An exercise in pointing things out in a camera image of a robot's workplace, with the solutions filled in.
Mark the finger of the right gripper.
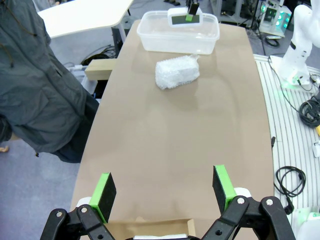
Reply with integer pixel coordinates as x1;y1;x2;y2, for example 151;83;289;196
185;1;200;21

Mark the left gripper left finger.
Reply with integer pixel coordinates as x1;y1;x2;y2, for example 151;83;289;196
43;172;118;240

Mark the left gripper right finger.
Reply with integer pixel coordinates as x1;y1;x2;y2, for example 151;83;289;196
201;164;297;240

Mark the unwrapped white digital clock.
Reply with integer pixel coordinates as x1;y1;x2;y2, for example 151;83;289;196
167;6;203;28

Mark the clear plastic container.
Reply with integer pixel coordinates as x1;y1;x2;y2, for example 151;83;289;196
136;10;221;55

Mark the open brown cardboard box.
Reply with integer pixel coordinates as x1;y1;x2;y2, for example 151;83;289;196
103;217;196;240

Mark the white machine with green lights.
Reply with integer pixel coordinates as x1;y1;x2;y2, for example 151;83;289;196
258;0;293;38

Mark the white table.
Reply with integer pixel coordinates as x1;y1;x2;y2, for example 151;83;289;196
36;0;135;40

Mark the plain cardboard box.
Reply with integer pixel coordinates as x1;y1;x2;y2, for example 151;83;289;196
84;59;117;82

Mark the person in dark grey jacket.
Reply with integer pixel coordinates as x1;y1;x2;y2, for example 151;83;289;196
0;0;100;163

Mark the black power cable with plug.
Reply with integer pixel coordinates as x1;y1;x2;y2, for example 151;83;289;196
273;166;307;216

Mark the coiled black cable bundle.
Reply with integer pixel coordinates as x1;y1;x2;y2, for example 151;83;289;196
298;96;320;130

